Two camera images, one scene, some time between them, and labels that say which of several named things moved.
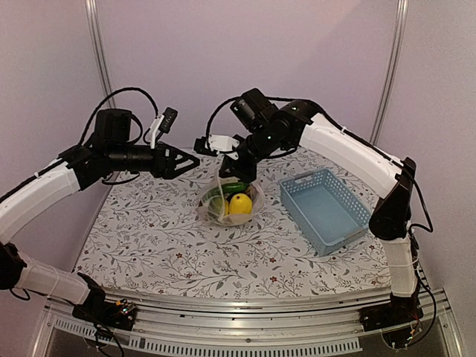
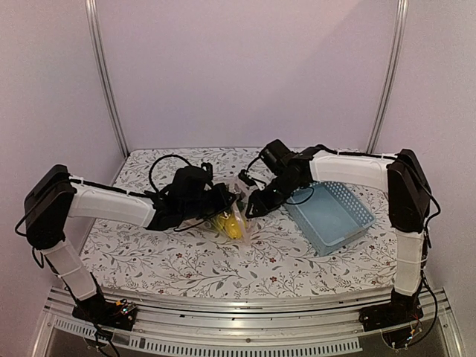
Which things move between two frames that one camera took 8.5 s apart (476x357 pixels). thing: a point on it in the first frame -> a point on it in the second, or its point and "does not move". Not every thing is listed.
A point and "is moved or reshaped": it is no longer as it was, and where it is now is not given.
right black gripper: (238, 168) -> (270, 193)
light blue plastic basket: (326, 211) does not move
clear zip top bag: (211, 208) is moved or reshaped
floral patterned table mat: (152, 237) does not move
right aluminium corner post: (401, 14) does not move
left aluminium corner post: (91, 6) does not move
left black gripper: (162, 163) -> (222, 193)
